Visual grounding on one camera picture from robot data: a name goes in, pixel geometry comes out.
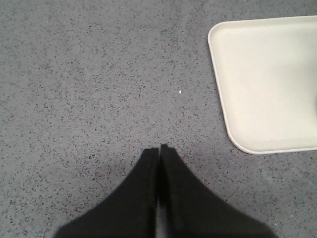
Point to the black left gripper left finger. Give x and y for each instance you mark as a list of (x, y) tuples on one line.
[(129, 212)]

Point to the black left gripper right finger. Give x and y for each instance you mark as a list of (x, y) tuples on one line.
[(193, 211)]

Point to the cream rectangular plastic tray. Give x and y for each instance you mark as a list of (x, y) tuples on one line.
[(266, 75)]

